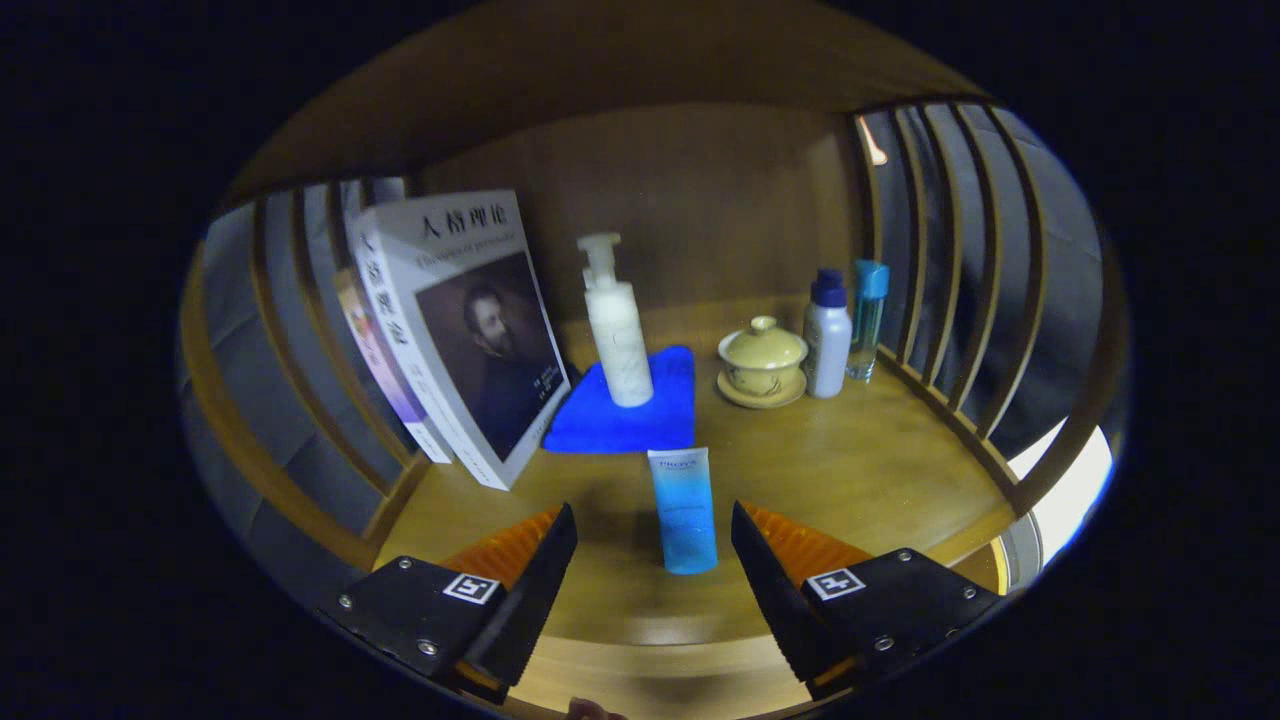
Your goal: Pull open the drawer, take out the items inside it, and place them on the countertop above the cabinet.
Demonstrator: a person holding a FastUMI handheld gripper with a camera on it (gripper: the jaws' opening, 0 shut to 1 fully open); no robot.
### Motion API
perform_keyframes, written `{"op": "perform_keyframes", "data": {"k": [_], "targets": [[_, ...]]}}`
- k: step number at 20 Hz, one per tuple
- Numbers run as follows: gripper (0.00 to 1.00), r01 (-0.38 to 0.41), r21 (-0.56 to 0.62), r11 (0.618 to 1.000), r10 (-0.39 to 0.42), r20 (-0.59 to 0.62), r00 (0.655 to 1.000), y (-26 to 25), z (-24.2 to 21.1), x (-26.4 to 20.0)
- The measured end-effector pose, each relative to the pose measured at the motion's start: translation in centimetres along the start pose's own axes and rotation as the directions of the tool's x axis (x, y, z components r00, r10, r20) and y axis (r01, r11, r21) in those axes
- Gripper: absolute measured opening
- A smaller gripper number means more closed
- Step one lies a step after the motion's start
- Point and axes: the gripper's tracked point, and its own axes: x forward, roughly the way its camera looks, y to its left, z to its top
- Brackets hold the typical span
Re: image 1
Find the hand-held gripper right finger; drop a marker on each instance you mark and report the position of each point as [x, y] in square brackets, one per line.
[775, 600]

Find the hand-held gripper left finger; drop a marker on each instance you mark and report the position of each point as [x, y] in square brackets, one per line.
[530, 600]

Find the light blue tube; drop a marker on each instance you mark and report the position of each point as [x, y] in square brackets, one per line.
[685, 520]

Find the brown wooden cabinet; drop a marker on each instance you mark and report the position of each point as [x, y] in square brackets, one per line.
[700, 200]

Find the blue folded cloth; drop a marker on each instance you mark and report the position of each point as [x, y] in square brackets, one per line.
[600, 425]

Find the yellow lidded teacup with saucer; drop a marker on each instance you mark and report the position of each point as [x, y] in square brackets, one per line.
[762, 350]

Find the white bottle with blue cap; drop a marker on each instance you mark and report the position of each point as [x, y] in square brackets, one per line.
[828, 350]

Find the white portrait cover book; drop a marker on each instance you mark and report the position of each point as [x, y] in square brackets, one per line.
[470, 350]

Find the thin purple book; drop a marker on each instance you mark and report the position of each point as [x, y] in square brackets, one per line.
[385, 380]

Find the white pump bottle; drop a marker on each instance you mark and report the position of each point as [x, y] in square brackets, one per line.
[620, 350]

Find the clear bottle with teal cap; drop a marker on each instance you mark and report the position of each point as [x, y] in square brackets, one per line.
[868, 285]

